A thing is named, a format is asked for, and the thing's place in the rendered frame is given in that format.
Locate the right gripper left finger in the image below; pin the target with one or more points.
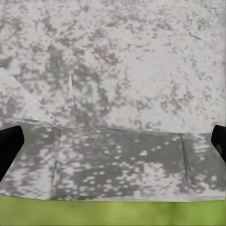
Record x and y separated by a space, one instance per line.
11 141

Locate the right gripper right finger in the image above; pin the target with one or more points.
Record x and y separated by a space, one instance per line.
218 139

